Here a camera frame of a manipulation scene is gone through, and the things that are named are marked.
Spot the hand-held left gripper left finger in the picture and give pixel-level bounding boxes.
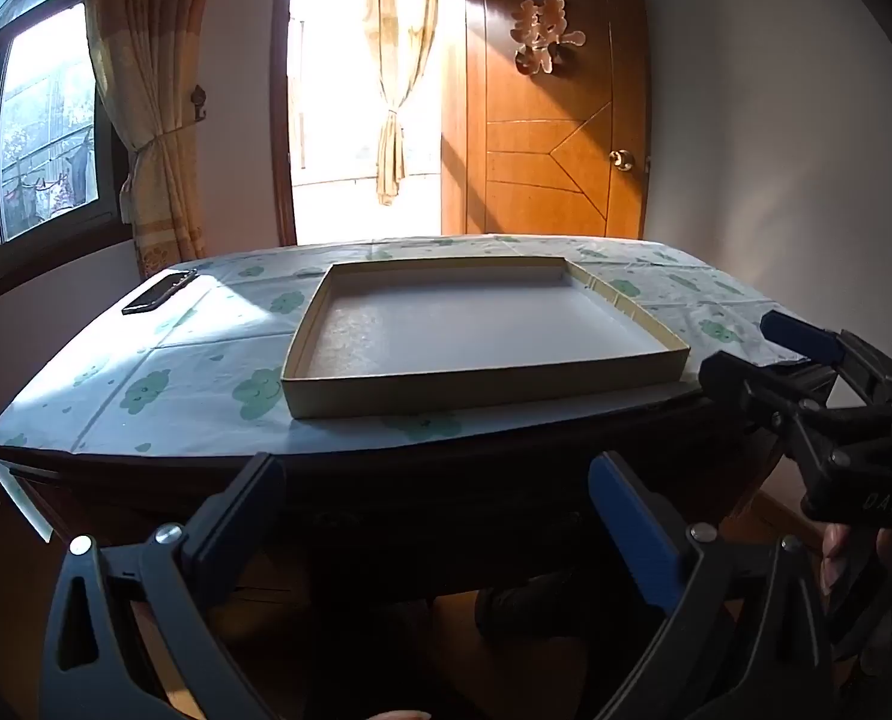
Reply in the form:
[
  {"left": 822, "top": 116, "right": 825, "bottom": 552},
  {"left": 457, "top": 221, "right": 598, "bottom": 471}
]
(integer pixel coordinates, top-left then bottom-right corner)
[{"left": 44, "top": 452, "right": 289, "bottom": 720}]

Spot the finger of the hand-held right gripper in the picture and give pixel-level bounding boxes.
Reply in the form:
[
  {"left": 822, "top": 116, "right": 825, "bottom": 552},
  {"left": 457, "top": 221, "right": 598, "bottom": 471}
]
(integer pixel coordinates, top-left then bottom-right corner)
[
  {"left": 759, "top": 309, "right": 892, "bottom": 421},
  {"left": 697, "top": 351, "right": 892, "bottom": 478}
]

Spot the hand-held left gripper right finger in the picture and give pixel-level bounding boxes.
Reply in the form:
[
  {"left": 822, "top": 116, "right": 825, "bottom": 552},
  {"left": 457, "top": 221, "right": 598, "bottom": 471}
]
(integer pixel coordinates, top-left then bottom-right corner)
[{"left": 587, "top": 452, "right": 845, "bottom": 720}]

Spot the shallow beige cardboard box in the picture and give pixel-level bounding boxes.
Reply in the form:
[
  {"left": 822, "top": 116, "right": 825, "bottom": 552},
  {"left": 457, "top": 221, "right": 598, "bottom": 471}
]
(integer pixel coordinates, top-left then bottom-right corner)
[{"left": 279, "top": 255, "right": 692, "bottom": 421}]

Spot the person's right hand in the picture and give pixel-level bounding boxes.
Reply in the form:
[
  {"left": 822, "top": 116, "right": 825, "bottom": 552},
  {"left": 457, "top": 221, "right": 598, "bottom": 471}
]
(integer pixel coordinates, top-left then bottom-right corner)
[{"left": 819, "top": 522, "right": 876, "bottom": 614}]

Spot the cloud print tablecloth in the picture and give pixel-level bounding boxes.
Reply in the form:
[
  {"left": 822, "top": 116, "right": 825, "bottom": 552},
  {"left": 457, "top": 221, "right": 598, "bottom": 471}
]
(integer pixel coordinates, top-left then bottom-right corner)
[{"left": 0, "top": 234, "right": 811, "bottom": 458}]

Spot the black smartphone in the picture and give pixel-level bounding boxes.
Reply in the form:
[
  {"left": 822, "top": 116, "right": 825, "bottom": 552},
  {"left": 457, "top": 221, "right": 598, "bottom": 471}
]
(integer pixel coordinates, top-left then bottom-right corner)
[{"left": 121, "top": 268, "right": 199, "bottom": 316}]

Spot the wooden door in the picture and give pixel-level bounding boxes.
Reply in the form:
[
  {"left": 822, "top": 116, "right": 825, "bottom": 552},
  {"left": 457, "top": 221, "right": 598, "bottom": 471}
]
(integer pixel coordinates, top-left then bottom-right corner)
[{"left": 440, "top": 0, "right": 653, "bottom": 241}]

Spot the pale doorway curtain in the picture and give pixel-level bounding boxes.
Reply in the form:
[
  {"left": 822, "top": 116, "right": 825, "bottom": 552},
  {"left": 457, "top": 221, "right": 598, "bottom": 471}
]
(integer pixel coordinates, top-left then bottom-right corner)
[{"left": 360, "top": 0, "right": 432, "bottom": 207}]

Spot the carved door ornament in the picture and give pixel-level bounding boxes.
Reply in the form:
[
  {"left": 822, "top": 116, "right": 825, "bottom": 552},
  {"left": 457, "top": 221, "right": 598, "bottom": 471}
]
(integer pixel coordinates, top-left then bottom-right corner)
[{"left": 510, "top": 0, "right": 588, "bottom": 77}]

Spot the dark framed window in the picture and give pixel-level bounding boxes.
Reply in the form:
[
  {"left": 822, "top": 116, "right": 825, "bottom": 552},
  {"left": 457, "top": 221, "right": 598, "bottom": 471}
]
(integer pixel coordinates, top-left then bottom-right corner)
[{"left": 0, "top": 0, "right": 136, "bottom": 301}]

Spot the yellow checked curtain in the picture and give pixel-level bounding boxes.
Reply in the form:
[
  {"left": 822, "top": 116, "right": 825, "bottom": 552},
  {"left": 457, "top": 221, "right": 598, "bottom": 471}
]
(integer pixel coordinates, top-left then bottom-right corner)
[{"left": 84, "top": 0, "right": 218, "bottom": 278}]

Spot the wooden door frame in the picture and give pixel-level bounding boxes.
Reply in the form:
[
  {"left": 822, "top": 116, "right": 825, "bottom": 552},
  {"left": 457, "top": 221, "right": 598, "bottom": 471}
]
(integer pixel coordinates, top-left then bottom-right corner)
[{"left": 270, "top": 0, "right": 471, "bottom": 248}]

